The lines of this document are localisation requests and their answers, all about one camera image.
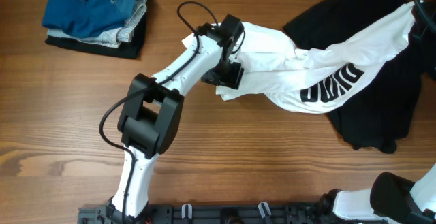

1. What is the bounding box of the folded blue shirt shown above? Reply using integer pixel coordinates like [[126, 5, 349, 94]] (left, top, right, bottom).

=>
[[42, 0, 135, 38]]

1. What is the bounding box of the folded light denim garment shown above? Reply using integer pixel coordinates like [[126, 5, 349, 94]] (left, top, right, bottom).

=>
[[47, 0, 147, 48]]

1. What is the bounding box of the white t-shirt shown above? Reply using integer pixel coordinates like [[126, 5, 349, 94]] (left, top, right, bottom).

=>
[[215, 2, 415, 114]]

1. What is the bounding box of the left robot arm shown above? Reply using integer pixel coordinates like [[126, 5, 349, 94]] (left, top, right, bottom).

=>
[[99, 35, 243, 223]]

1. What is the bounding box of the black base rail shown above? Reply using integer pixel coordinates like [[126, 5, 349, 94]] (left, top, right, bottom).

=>
[[77, 202, 375, 224]]

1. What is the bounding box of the black t-shirt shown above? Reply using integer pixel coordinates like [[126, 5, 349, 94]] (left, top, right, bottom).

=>
[[283, 0, 435, 154]]

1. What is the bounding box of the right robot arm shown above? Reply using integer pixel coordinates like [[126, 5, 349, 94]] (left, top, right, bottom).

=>
[[314, 167, 435, 224]]

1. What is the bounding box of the folded black garment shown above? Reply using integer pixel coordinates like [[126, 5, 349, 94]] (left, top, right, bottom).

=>
[[45, 13, 147, 59]]

